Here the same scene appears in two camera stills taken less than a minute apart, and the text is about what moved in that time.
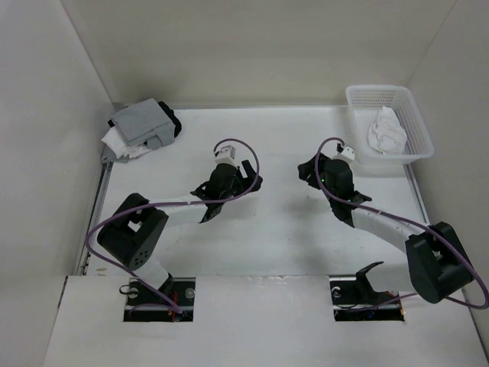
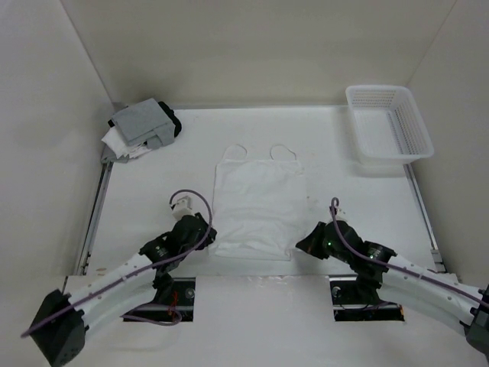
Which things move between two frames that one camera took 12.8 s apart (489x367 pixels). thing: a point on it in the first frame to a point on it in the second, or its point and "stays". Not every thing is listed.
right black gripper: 305,170 to 310,243
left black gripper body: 236,189 to 198,241
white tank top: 386,134 to 257,206
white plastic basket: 387,126 stays
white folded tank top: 116,143 stays
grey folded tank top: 145,122 stays
